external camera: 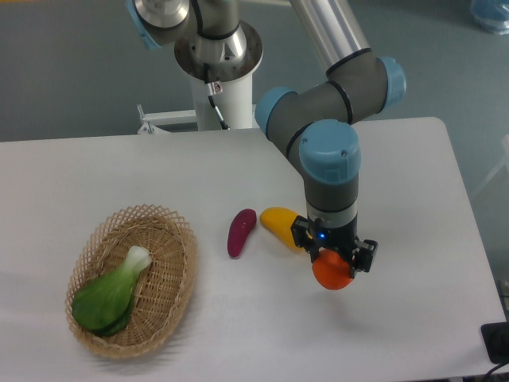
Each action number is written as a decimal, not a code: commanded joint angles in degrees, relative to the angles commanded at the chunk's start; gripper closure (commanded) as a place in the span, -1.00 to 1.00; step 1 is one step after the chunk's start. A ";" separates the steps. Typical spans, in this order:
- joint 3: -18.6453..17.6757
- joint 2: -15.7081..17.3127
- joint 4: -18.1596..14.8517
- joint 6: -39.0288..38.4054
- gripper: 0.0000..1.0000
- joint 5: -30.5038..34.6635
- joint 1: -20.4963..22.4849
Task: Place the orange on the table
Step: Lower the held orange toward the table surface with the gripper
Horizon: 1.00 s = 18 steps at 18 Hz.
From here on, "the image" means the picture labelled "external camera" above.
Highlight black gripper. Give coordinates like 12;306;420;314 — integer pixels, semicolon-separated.
290;215;379;278

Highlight orange toy fruit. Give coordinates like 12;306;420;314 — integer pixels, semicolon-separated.
312;248;353;290

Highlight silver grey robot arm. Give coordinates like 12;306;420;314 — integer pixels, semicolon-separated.
126;1;406;275

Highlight yellow toy mango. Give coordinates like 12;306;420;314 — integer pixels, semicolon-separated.
259;207;305;253

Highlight purple toy eggplant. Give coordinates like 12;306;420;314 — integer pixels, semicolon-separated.
227;209;257;259

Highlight woven bamboo basket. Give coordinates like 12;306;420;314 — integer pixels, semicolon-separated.
65;205;198;358

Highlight black device at edge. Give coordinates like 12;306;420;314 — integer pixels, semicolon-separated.
480;322;508;364

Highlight green toy bok choy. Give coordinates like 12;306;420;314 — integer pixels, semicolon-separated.
72;246;151;337

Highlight blue object in corner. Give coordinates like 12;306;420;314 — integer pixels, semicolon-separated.
470;0;508;35

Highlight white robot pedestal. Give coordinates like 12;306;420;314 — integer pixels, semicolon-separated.
174;21;263;131

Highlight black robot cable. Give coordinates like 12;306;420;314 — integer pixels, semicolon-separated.
203;62;231;131

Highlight white metal base bracket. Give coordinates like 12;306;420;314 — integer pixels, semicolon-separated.
137;103;198;134

